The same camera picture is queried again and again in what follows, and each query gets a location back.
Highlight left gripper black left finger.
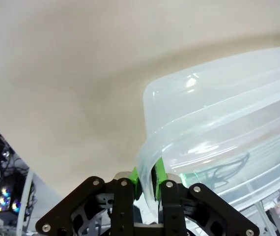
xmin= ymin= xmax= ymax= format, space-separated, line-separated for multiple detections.
xmin=35 ymin=167 xmax=142 ymax=236

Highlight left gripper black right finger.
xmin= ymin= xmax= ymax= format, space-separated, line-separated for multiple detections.
xmin=151 ymin=157 xmax=260 ymax=236

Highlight large clear plastic bin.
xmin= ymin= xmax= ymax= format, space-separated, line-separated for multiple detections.
xmin=135 ymin=44 xmax=280 ymax=218

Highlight white table leg pole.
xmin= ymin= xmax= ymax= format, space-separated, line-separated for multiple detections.
xmin=15 ymin=170 xmax=34 ymax=234

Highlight black computer tower RGB fans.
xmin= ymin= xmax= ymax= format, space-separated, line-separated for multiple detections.
xmin=0 ymin=171 xmax=25 ymax=217

